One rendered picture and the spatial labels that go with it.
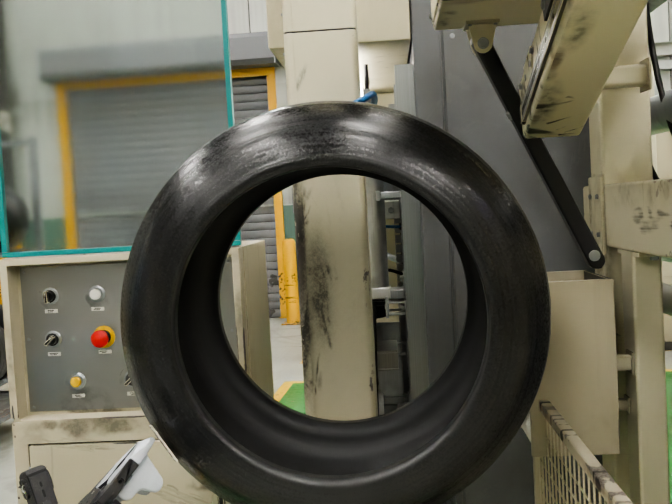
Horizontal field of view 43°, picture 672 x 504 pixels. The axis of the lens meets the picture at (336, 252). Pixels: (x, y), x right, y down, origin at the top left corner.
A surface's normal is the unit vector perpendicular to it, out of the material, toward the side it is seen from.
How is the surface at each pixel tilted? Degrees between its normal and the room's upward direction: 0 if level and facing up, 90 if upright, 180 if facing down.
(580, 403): 90
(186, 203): 83
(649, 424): 90
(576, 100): 162
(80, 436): 90
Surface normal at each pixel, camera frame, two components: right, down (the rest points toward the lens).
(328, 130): -0.06, -0.13
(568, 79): 0.04, 0.97
